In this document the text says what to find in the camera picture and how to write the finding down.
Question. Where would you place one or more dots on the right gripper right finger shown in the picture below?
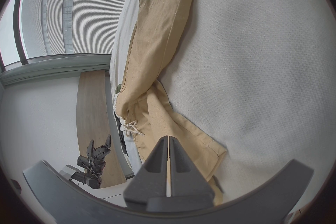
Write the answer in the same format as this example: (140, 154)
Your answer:
(191, 178)

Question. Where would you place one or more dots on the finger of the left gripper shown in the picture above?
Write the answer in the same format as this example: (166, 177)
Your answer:
(107, 143)
(90, 149)

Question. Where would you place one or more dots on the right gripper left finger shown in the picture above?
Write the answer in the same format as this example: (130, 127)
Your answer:
(147, 178)

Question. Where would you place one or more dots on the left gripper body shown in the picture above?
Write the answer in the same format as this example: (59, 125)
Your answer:
(98, 153)

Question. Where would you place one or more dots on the tan shorts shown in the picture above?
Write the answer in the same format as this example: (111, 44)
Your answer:
(147, 60)

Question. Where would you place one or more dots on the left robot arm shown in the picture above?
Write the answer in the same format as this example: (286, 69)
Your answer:
(91, 178)

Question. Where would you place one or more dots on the bed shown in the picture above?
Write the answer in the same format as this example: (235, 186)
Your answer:
(249, 60)

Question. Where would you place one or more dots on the black T-shirt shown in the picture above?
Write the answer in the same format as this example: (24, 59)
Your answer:
(122, 139)

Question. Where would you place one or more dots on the white garment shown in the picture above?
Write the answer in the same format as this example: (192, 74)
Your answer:
(115, 103)

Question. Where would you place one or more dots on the green garment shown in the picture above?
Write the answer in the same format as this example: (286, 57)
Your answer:
(117, 89)

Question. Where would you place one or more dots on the grey-green curtain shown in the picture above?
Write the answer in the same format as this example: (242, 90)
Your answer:
(52, 68)

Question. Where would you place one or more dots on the window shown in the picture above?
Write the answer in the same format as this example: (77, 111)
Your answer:
(65, 7)

